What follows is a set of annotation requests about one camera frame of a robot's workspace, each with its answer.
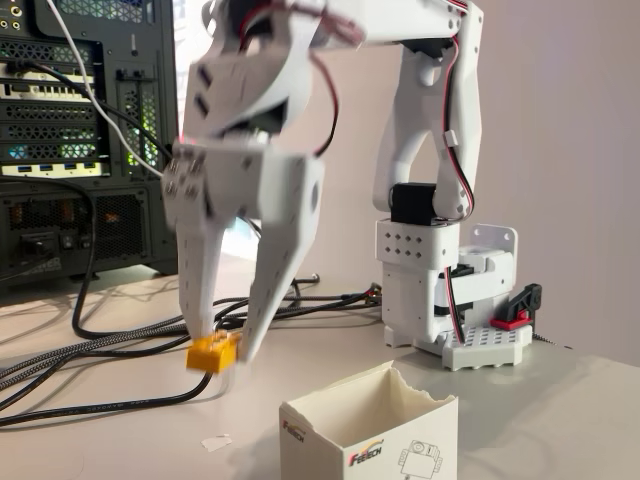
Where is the yellow toy brick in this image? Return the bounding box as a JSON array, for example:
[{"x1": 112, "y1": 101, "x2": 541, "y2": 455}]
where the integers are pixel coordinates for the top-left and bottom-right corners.
[{"x1": 185, "y1": 331, "x2": 242, "y2": 374}]

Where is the white robot arm with base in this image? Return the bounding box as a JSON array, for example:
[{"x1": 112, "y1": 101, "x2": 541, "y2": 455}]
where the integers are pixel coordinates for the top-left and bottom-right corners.
[{"x1": 202, "y1": 0, "x2": 532, "y2": 372}]

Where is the white cardboard box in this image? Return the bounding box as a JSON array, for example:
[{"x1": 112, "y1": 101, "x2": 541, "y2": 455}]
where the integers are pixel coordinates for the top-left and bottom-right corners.
[{"x1": 278, "y1": 358, "x2": 460, "y2": 480}]

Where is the black computer tower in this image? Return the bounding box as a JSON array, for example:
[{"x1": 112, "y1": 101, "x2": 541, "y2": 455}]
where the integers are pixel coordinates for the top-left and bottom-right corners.
[{"x1": 0, "y1": 0, "x2": 188, "y2": 297}]

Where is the small white paper scrap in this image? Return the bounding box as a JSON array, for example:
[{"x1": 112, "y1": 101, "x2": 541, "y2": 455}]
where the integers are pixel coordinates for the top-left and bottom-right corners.
[{"x1": 200, "y1": 433, "x2": 234, "y2": 453}]

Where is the black and red clamp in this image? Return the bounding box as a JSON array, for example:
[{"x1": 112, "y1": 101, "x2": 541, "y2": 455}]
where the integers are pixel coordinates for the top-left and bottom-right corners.
[{"x1": 489, "y1": 282, "x2": 543, "y2": 330}]

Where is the red black gripper servo wire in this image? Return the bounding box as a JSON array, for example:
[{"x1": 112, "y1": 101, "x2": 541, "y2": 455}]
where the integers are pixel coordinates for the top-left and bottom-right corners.
[{"x1": 307, "y1": 49, "x2": 341, "y2": 159}]

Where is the black power cable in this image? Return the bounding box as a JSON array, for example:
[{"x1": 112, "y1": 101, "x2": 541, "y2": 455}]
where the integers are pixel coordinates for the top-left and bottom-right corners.
[{"x1": 0, "y1": 174, "x2": 251, "y2": 342}]

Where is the braided black cable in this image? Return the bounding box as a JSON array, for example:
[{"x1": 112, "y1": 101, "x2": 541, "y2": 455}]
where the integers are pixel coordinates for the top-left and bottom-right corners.
[
  {"x1": 0, "y1": 295, "x2": 384, "y2": 384},
  {"x1": 0, "y1": 299, "x2": 384, "y2": 397}
]

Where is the thick black printed cable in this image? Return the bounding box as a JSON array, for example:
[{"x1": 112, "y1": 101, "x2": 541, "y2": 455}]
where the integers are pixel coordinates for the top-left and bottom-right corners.
[{"x1": 0, "y1": 319, "x2": 222, "y2": 429}]

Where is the thin white cable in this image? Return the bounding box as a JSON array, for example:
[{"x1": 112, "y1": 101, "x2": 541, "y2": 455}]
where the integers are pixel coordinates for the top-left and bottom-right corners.
[{"x1": 47, "y1": 0, "x2": 169, "y2": 177}]

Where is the red black base servo wire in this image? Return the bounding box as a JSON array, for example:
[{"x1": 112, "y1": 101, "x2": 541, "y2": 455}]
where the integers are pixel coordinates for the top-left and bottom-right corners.
[{"x1": 443, "y1": 264, "x2": 469, "y2": 346}]

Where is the thin black cable with plug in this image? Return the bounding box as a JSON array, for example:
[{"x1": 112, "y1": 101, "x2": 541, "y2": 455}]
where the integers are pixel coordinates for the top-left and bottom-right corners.
[{"x1": 7, "y1": 58, "x2": 174, "y2": 161}]

